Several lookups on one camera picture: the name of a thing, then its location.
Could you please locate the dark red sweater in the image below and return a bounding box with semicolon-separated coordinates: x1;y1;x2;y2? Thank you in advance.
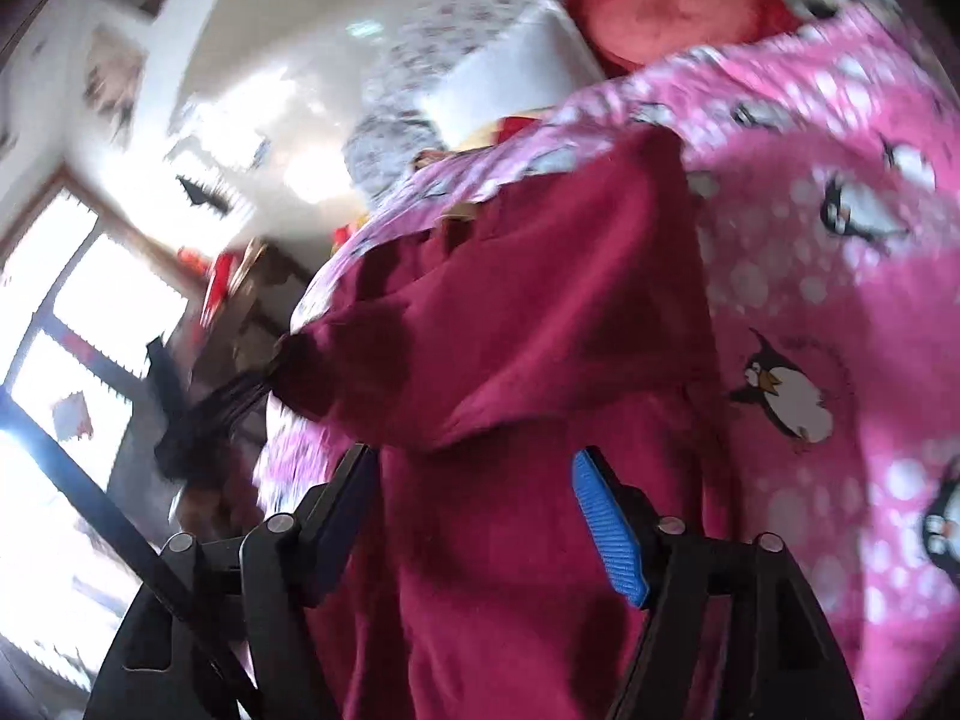
275;127;732;718

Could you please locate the dark wooden side table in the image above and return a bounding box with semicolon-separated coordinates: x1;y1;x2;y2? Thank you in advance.
171;239;313;403

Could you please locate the floral quilt bundle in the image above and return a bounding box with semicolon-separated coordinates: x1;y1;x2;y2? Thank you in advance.
341;0;752;205

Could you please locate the pink penguin blanket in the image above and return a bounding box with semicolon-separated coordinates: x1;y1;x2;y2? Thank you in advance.
257;7;958;718

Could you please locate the white pillow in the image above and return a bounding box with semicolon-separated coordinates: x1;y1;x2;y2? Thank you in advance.
416;0;605;146

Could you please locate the red heart cushion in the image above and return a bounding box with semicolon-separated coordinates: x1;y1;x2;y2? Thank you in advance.
565;0;800;78

